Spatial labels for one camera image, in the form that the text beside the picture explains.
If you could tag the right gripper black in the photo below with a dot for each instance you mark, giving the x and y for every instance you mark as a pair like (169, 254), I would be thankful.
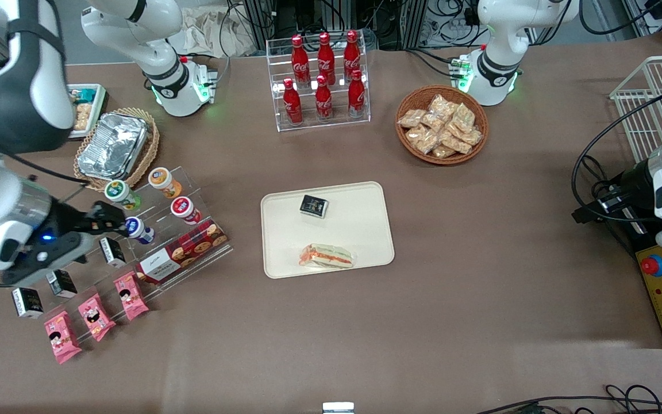
(68, 221)

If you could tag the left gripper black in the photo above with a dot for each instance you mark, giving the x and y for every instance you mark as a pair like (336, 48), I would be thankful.
(633, 183)

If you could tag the triangle sandwich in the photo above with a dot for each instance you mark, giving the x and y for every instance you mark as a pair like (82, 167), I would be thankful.
(326, 257)

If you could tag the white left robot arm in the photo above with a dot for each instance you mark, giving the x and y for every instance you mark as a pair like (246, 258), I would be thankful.
(503, 57)

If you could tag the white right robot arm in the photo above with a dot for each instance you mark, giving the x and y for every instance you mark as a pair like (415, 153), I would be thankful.
(26, 86)

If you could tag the beige plastic serving tray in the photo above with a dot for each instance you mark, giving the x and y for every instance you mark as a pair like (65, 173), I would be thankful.
(354, 218)

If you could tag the green lid drink bottle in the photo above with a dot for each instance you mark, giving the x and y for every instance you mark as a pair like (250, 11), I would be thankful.
(119, 192)

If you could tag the small black snack box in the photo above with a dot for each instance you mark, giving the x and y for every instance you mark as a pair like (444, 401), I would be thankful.
(112, 252)
(62, 284)
(27, 302)
(314, 206)

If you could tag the blue lid drink bottle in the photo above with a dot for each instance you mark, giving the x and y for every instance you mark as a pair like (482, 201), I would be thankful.
(140, 231)

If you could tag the clear acrylic tiered stand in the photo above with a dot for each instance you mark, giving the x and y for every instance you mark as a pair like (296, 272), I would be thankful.
(161, 215)

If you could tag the orange lid drink bottle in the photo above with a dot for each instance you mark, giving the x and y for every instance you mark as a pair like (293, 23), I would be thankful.
(163, 181)

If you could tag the silver foil container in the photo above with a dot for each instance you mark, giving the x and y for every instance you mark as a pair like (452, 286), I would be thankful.
(112, 145)

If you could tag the red lid drink bottle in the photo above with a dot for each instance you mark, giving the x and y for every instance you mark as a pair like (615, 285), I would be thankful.
(183, 208)

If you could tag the pink snack packet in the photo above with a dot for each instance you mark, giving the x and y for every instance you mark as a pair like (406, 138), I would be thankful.
(62, 338)
(131, 296)
(96, 317)

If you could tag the red cookie box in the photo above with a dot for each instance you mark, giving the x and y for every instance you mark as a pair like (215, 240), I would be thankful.
(184, 250)

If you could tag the oval tan wicker basket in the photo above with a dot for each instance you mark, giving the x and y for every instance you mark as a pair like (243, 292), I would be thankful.
(150, 144)

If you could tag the beige puffed snack packet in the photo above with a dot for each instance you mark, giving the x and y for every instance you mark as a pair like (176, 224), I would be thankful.
(411, 118)
(83, 118)
(472, 137)
(441, 106)
(464, 118)
(443, 152)
(422, 140)
(456, 144)

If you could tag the white rectangular plastic bin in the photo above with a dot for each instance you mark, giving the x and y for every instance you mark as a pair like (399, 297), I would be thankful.
(100, 103)

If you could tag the small teal snack packet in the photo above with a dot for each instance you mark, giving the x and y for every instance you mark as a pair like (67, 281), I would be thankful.
(86, 95)

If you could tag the round brown wicker basket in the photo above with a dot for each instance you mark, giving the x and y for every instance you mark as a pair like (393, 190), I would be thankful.
(408, 149)

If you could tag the crumpled beige cloth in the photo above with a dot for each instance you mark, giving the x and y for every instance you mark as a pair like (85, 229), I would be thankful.
(210, 31)

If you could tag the red cola bottle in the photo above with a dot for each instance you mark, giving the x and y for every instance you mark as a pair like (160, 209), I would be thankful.
(292, 106)
(356, 98)
(323, 103)
(326, 57)
(351, 54)
(300, 60)

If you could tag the clear acrylic bottle rack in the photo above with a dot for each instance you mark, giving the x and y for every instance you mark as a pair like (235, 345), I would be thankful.
(337, 123)

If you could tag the small white grey device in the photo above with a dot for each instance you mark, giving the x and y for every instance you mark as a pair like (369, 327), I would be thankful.
(338, 408)

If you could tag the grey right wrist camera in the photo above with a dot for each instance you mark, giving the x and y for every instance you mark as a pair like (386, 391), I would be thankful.
(43, 259)

